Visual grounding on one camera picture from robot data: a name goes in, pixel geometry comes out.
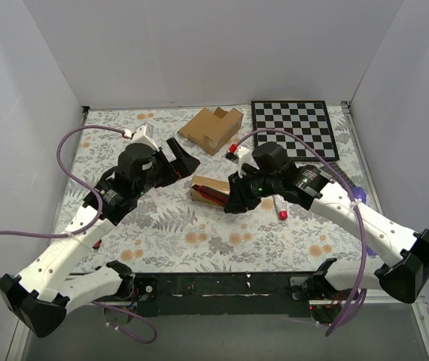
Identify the open brown cardboard box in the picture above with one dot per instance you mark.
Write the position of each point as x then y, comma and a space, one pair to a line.
211, 130

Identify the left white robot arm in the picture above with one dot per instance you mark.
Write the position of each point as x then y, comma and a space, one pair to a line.
42, 294

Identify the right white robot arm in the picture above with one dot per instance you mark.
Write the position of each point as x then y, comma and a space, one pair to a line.
401, 264

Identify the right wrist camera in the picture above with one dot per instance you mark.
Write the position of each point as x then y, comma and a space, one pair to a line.
239, 155

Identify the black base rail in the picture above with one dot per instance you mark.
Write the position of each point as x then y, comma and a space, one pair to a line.
228, 293

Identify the purple toy microphone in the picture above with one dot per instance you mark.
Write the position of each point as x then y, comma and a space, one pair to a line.
359, 193

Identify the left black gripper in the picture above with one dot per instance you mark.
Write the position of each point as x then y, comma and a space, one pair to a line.
166, 168

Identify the brown cardboard box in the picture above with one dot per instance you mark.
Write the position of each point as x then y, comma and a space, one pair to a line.
219, 185
211, 130

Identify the red black utility knife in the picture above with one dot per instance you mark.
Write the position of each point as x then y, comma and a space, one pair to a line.
211, 194

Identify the black white chessboard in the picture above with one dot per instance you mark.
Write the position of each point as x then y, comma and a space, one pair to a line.
308, 120

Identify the floral table mat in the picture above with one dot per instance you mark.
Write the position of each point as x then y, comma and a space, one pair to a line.
169, 232

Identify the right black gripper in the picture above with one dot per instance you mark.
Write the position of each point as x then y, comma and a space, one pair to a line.
243, 189

